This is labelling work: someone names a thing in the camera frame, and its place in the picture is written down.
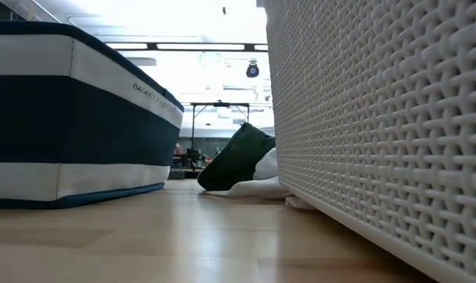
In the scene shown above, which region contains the navy fabric basket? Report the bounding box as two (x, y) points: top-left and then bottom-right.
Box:
(0, 20), (185, 210)

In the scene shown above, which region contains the round black hanging camera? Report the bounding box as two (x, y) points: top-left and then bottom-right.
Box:
(245, 61), (261, 79)

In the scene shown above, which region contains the white woven plastic basket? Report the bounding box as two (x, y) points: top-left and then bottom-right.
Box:
(262, 0), (476, 283)

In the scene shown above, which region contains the black folding table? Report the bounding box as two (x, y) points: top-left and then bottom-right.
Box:
(189, 101), (251, 158)

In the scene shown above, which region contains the white garment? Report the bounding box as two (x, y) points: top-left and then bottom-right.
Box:
(203, 147), (316, 211)

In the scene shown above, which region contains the dark green garment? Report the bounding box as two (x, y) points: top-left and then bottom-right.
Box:
(196, 122), (277, 193)

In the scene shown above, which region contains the black metal table frame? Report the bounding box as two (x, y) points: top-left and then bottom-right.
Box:
(103, 42), (269, 53)

